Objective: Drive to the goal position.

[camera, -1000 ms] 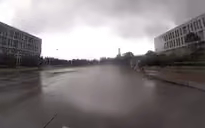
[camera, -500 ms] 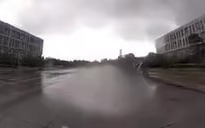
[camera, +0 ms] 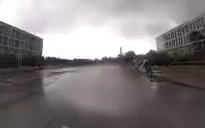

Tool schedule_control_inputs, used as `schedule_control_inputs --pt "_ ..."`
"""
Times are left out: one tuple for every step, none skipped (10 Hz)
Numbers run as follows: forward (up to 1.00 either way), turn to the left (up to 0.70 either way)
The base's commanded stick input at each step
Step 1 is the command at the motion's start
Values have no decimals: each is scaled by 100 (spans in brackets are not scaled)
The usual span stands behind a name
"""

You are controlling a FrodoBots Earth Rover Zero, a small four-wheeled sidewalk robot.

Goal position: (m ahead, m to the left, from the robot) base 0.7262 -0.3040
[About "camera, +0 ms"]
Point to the distant tower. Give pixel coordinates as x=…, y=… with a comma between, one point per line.
x=120, y=51

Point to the distant tree line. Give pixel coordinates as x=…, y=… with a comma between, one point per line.
x=76, y=61

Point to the wet grey paved ground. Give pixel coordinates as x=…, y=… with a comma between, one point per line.
x=90, y=100

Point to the dark trees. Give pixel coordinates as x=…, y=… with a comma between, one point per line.
x=163, y=57

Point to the grass strip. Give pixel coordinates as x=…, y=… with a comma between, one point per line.
x=186, y=68

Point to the pale building with window rows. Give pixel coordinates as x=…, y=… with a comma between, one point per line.
x=190, y=33

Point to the grey building with window grid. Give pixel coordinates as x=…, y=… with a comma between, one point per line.
x=10, y=40

